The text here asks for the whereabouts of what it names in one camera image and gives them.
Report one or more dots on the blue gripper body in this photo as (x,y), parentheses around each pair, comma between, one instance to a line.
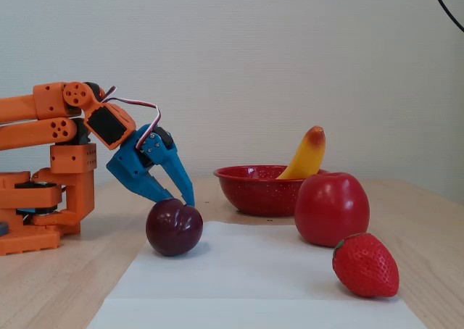
(131,164)

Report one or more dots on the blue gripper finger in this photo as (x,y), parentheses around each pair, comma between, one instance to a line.
(155,191)
(173,166)

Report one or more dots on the yellow toy banana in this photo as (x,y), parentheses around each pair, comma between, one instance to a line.
(308,155)

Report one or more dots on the orange robot base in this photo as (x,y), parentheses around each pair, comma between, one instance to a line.
(76,195)

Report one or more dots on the red speckled enamel bowl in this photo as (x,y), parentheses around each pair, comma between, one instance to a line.
(253,191)

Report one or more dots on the dark purple toy plum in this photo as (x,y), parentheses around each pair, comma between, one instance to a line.
(174,231)

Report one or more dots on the white paper sheet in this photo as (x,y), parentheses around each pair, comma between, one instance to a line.
(217,271)

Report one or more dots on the dark blue base clamp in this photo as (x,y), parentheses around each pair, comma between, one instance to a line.
(3,229)

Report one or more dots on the red toy apple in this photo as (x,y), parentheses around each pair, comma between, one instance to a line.
(330,209)

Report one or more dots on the red toy strawberry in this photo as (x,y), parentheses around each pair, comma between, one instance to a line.
(366,267)

